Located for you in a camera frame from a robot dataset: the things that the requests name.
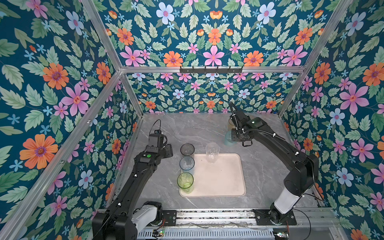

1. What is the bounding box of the white vented cable duct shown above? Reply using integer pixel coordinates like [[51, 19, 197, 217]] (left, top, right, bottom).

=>
[[137, 229, 275, 240]]

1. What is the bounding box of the beige plastic tray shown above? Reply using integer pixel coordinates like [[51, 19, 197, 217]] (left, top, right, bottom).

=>
[[179, 154, 246, 198]]

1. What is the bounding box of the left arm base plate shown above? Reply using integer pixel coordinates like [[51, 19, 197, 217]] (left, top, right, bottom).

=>
[[149, 210, 178, 228]]

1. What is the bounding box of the light blue tumbler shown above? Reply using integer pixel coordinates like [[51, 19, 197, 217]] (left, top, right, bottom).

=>
[[179, 156, 195, 175]]

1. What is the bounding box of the metal hook rail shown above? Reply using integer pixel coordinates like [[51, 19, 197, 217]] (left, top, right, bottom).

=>
[[179, 66, 243, 75]]

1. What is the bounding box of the tall yellow tumbler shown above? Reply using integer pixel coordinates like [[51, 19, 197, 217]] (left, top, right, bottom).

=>
[[228, 118, 236, 131]]

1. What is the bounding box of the tall green faceted tumbler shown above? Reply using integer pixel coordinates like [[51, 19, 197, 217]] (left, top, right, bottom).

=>
[[177, 172, 194, 194]]

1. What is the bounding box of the clear glass tumbler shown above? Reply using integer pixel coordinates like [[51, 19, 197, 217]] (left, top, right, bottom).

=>
[[206, 142, 220, 163]]

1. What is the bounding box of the grey smoky tumbler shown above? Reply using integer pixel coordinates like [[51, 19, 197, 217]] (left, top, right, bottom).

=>
[[180, 143, 195, 158]]

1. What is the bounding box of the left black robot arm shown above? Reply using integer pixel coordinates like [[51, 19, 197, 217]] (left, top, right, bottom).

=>
[[92, 144, 173, 240]]

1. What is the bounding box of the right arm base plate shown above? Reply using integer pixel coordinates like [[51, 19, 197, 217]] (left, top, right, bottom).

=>
[[252, 209, 297, 226]]

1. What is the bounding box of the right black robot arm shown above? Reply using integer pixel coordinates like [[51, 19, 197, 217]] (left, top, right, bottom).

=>
[[230, 111, 319, 225]]

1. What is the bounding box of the teal dotted tumbler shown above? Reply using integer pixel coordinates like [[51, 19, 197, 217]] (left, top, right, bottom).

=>
[[225, 131, 237, 146]]

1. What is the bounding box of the aluminium front rail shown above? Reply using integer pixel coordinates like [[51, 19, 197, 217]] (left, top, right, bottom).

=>
[[174, 208, 341, 228]]

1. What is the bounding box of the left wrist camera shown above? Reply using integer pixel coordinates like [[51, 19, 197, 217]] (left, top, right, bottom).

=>
[[149, 134, 168, 149]]

